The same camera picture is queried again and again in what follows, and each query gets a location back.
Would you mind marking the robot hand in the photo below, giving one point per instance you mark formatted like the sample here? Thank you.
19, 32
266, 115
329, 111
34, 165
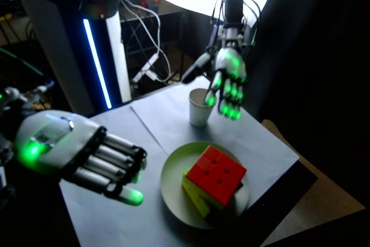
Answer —
229, 62
57, 143

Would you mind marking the white paper cup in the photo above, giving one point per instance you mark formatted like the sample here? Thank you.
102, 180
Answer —
198, 114

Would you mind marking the white power adapter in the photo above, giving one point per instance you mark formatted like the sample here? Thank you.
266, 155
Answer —
146, 69

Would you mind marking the black box with red light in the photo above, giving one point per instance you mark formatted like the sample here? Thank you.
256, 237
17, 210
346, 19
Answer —
147, 0

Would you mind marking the robot body column, blue light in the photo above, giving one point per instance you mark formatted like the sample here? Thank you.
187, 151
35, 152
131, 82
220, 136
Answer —
57, 41

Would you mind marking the grey paper sheet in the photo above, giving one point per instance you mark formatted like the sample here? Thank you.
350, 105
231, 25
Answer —
260, 143
101, 224

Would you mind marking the Rubik's cube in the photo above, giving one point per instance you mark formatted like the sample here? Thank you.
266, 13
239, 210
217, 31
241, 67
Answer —
215, 171

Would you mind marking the white paper plate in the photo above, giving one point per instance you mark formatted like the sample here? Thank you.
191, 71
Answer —
173, 183

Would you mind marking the black curtain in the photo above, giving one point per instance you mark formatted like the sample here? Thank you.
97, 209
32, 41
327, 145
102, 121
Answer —
332, 27

